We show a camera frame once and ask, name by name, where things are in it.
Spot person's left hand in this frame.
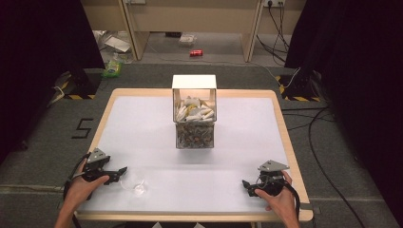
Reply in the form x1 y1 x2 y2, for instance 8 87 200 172
64 159 110 211

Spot green packet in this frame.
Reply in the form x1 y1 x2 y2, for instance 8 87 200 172
101 60 124 79

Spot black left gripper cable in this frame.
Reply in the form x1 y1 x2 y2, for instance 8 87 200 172
62 153 91 228

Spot yellow black striped stand base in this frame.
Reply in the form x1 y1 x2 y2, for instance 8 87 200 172
275 69 322 103
55 69 103 101

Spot clear dispenser box white lid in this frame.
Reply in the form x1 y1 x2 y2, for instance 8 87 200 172
171 74 219 150

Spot clear plastic cup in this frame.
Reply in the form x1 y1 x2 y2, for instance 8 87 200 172
119 176 149 198

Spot white table mat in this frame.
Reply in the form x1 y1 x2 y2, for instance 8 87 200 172
77 96 302 214

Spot person's right hand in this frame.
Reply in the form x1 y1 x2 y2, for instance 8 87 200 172
254 170 301 228

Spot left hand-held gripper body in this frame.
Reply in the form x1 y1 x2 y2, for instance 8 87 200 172
81 147 111 183

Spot beige wooden desk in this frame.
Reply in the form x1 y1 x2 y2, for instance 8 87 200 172
80 0 307 63

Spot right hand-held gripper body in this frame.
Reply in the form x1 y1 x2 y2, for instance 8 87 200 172
257 159 291 197

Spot white wall socket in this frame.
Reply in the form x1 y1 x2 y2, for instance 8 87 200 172
263 0 286 8

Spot white plastic bag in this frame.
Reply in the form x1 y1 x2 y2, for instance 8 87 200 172
178 33 198 48

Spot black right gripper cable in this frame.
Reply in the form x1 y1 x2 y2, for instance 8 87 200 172
279 177 301 220

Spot black curtain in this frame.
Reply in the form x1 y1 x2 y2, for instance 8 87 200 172
284 0 403 219
0 0 106 165

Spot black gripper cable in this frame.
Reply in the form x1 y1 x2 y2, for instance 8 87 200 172
62 153 91 228
279 177 301 220

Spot black floor cables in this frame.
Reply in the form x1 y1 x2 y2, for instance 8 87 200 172
256 3 369 228

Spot pile of dark mixed bits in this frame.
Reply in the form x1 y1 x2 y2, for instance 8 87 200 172
176 122 215 149

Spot pile of white packets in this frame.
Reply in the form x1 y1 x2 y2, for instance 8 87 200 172
174 96 217 123

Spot wooden table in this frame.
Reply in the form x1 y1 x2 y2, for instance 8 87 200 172
73 87 315 223

